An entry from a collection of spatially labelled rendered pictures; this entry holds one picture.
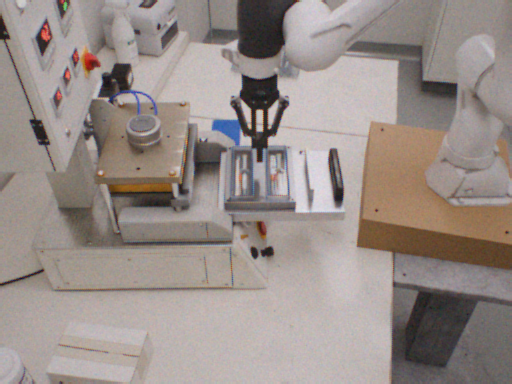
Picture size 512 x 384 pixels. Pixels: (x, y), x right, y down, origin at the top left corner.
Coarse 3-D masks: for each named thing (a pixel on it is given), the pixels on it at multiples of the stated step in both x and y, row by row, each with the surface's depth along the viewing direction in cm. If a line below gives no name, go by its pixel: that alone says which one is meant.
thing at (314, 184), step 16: (224, 160) 135; (304, 160) 134; (320, 160) 134; (224, 176) 130; (304, 176) 130; (320, 176) 130; (224, 192) 126; (304, 192) 126; (320, 192) 126; (224, 208) 122; (304, 208) 122; (320, 208) 122; (336, 208) 122
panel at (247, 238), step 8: (240, 224) 128; (256, 224) 139; (240, 232) 127; (248, 232) 132; (256, 232) 137; (240, 240) 125; (248, 240) 130; (256, 240) 135; (264, 240) 141; (248, 248) 128; (264, 248) 139; (248, 256) 126; (256, 264) 130; (264, 264) 135; (264, 272) 133
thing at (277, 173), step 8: (272, 152) 131; (280, 152) 131; (272, 160) 129; (280, 160) 129; (272, 168) 127; (280, 168) 127; (272, 176) 125; (280, 176) 125; (288, 176) 125; (272, 184) 123; (280, 184) 123; (288, 184) 123; (272, 192) 121; (280, 192) 121; (288, 192) 121
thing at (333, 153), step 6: (330, 150) 131; (336, 150) 131; (330, 156) 130; (336, 156) 129; (336, 162) 127; (336, 168) 126; (336, 174) 124; (336, 180) 123; (342, 180) 123; (336, 186) 122; (342, 186) 121; (336, 192) 122; (342, 192) 122; (336, 198) 123; (342, 198) 123
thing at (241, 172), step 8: (232, 152) 131; (240, 152) 131; (248, 152) 131; (232, 160) 129; (240, 160) 129; (248, 160) 129; (232, 168) 127; (240, 168) 127; (248, 168) 127; (232, 176) 125; (240, 176) 125; (248, 176) 125; (232, 184) 123; (240, 184) 123; (248, 184) 123; (232, 192) 121; (240, 192) 121; (248, 192) 121
